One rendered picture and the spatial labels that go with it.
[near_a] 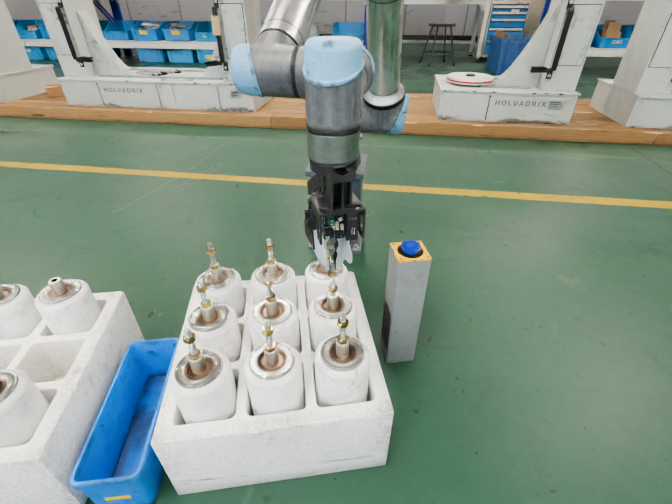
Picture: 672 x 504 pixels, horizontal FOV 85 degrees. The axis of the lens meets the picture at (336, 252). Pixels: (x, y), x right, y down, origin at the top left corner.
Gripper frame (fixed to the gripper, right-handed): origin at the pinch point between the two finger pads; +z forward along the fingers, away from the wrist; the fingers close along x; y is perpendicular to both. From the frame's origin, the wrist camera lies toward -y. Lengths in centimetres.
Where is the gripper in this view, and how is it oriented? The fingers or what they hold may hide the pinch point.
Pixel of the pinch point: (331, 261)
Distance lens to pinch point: 67.1
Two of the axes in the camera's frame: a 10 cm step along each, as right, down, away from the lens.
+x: 9.6, -1.5, 2.2
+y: 2.6, 5.5, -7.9
